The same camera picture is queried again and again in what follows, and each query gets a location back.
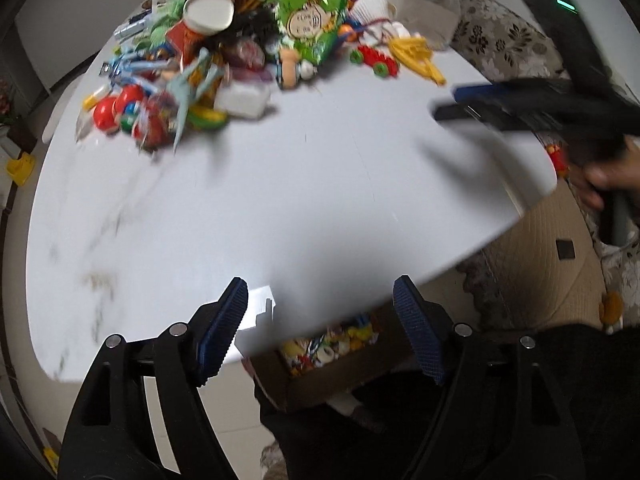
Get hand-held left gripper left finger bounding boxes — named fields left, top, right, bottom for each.
left=57, top=276, right=250, bottom=480

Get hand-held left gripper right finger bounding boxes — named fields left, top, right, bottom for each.
left=392, top=275, right=586, bottom=480

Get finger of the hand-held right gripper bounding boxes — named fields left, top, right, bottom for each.
left=432, top=101, right=571, bottom=136
left=451, top=77, right=576, bottom=106

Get brown cardboard box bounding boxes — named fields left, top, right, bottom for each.
left=252, top=305, right=401, bottom=413

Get person's right hand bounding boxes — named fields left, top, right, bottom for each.
left=570, top=137, right=640, bottom=211

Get yellow toy fries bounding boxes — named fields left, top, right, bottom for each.
left=389, top=35, right=447, bottom=86

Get clear plastic jar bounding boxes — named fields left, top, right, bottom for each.
left=400, top=0, right=462, bottom=52

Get red plush toy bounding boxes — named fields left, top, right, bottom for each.
left=545, top=142, right=571, bottom=178

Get heap of small colourful toys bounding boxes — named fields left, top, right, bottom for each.
left=280, top=315, right=381, bottom=378

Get red toy car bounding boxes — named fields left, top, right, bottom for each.
left=350, top=45, right=401, bottom=78

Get beige sofa cushion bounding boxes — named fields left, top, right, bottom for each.
left=480, top=180, right=608, bottom=331

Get white paper cupcake liner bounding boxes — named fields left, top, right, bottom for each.
left=350, top=0, right=396, bottom=26

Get person's dark clothing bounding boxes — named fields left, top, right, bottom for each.
left=257, top=322, right=640, bottom=480

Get green snack packet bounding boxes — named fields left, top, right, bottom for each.
left=272, top=0, right=351, bottom=66

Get yellow plush toy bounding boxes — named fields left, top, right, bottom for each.
left=599, top=290, right=625, bottom=333

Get white plastic box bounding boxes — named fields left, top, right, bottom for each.
left=215, top=82, right=271, bottom=120

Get yellow toy banana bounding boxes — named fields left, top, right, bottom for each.
left=187, top=105, right=228, bottom=131

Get red candy wrapper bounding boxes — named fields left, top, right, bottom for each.
left=132, top=92, right=181, bottom=151

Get red toy ball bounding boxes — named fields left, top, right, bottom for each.
left=92, top=95, right=121, bottom=133

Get teal toy dinosaur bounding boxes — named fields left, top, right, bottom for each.
left=167, top=50, right=226, bottom=153

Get yellow plastic stool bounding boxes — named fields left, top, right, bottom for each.
left=6, top=152, right=37, bottom=186

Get red paper cup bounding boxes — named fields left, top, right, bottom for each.
left=165, top=0, right=236, bottom=63

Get blue plastic toy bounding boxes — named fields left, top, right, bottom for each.
left=107, top=47, right=171, bottom=86

